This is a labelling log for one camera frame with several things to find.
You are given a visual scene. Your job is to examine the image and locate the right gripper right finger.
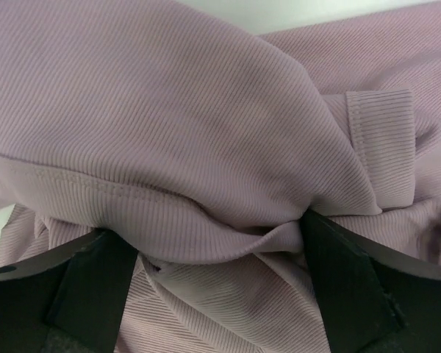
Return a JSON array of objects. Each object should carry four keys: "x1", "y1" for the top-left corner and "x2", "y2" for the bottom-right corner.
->
[{"x1": 301, "y1": 211, "x2": 441, "y2": 352}]

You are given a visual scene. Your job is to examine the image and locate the mauve pink tank top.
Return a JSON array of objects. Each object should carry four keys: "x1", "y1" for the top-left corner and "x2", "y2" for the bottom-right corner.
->
[{"x1": 0, "y1": 1, "x2": 441, "y2": 352}]

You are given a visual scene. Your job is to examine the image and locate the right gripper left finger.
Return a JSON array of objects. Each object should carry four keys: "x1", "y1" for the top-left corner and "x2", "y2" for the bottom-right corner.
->
[{"x1": 0, "y1": 230, "x2": 138, "y2": 352}]

